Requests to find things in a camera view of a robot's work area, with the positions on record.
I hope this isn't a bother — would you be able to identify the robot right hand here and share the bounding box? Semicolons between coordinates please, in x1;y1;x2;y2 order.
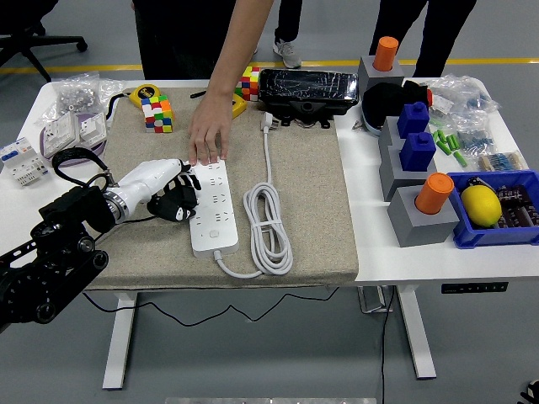
521;378;539;404

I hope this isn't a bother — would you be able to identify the person's left hand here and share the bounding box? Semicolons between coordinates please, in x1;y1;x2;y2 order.
188;94;234;167

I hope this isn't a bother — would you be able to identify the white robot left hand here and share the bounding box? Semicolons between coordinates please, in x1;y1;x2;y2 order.
116;157;203;223

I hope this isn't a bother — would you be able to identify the black plug adapter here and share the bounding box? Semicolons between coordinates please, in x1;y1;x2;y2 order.
166;184;199;211

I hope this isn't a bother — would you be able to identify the white power strip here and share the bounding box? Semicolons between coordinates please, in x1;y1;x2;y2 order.
188;159;240;257

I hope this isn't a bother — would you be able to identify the colourful puzzle cube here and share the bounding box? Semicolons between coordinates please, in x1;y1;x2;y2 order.
235;66;262;103
141;94;175;134

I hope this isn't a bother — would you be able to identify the round yellow tape measure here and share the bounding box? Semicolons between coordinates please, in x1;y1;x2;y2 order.
104;83;163;127

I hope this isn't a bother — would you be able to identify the person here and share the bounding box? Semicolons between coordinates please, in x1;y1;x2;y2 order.
369;0;479;78
131;0;249;81
273;0;303;70

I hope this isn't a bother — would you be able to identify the black wrapped box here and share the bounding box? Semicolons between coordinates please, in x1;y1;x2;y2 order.
257;68;360;106

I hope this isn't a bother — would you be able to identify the clear bag of screws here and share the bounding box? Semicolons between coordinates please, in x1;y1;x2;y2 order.
35;71;127;127

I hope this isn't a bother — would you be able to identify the beige fabric mat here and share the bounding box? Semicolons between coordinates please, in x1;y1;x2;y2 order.
70;86;360;291

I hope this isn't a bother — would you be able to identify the black table control panel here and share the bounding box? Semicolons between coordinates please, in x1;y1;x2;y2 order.
440;281;510;295

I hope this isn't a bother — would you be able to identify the white circuit breaker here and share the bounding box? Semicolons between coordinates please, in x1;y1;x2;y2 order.
0;137;51;187

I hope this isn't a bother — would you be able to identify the white table leg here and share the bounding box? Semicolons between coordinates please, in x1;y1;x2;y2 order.
102;290;140;391
395;284;438;380

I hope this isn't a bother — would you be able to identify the blue plastic bin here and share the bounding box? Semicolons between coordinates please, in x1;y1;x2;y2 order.
446;169;539;250

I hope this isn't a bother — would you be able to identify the blue white rounded object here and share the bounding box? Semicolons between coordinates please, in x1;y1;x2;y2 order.
362;108;385;138

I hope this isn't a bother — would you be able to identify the grey socket block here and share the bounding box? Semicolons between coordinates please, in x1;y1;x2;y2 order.
358;55;405;92
378;145;439;202
387;184;461;248
377;116;433;159

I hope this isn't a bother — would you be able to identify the black cloth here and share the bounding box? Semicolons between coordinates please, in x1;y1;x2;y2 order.
362;80;431;130

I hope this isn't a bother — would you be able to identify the orange cylinder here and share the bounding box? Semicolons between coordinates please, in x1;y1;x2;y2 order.
414;172;455;215
373;36;400;72

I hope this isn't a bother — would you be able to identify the yellow lemon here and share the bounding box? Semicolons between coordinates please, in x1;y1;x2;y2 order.
460;185;504;230

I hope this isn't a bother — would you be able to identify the blue peg block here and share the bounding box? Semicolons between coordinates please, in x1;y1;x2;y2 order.
399;131;437;173
397;101;430;140

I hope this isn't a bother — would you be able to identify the black office chair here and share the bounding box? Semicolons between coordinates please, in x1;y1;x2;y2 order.
0;0;88;83

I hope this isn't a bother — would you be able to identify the small black tool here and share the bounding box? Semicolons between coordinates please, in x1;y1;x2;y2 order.
466;176;492;195

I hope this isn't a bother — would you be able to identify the clear bag of resistors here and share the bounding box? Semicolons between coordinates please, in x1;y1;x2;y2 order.
478;150;530;173

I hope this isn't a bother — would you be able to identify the clear bag of blue parts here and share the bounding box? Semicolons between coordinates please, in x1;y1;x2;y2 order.
424;73;503;124
437;112;497;160

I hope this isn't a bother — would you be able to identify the white power strip cord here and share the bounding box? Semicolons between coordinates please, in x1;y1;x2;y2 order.
213;111;295;279

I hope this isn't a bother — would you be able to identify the white wall switch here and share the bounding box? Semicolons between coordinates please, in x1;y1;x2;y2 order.
78;112;107;148

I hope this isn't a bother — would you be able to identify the white wall socket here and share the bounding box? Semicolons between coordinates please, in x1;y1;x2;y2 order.
43;111;82;159

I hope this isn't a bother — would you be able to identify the black mounting bracket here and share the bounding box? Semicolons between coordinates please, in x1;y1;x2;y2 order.
264;98;357;130

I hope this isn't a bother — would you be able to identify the purple ring tray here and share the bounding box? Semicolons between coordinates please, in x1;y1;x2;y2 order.
40;113;109;168

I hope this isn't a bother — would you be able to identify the black hanging cable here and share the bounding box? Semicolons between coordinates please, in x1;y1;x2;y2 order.
381;285;397;404

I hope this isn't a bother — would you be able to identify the thin black plug cord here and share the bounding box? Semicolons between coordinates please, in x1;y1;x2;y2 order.
82;214;340;327

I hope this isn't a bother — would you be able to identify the grey metal bracket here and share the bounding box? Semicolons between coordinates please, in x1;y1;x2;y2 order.
357;285;395;315

